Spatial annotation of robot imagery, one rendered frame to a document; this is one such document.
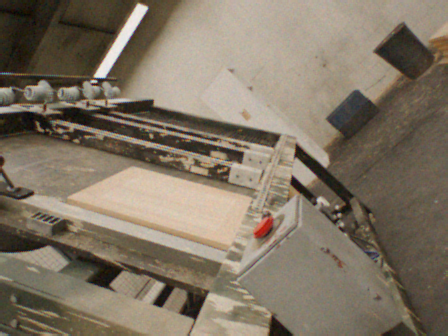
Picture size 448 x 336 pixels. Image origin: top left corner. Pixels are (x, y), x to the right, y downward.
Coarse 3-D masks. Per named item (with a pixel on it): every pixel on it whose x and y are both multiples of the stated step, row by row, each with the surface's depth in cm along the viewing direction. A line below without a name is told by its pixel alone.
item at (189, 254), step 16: (0, 208) 82; (16, 208) 81; (32, 208) 80; (48, 208) 79; (64, 208) 80; (80, 208) 82; (64, 224) 78; (80, 224) 77; (96, 224) 76; (112, 224) 77; (128, 224) 79; (112, 240) 76; (128, 240) 75; (144, 240) 74; (160, 240) 74; (176, 240) 76; (160, 256) 74; (176, 256) 73; (192, 256) 72; (208, 256) 72; (224, 256) 73; (208, 272) 72
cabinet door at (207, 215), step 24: (96, 192) 97; (120, 192) 101; (144, 192) 105; (168, 192) 108; (192, 192) 112; (216, 192) 116; (120, 216) 88; (144, 216) 89; (168, 216) 91; (192, 216) 95; (216, 216) 98; (240, 216) 100; (192, 240) 85; (216, 240) 83
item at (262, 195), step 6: (282, 138) 229; (282, 144) 207; (276, 156) 171; (276, 162) 159; (270, 168) 146; (270, 174) 137; (264, 180) 127; (270, 180) 129; (264, 186) 121; (264, 192) 114; (258, 198) 107; (264, 198) 108; (258, 204) 102; (252, 210) 98; (258, 210) 98
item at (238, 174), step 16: (32, 80) 147; (48, 96) 147; (48, 112) 148; (48, 128) 149; (64, 128) 147; (80, 128) 145; (96, 144) 145; (112, 144) 143; (128, 144) 141; (144, 144) 140; (160, 160) 139; (176, 160) 137; (192, 160) 135; (208, 160) 134; (208, 176) 135; (224, 176) 134; (240, 176) 132; (256, 176) 130
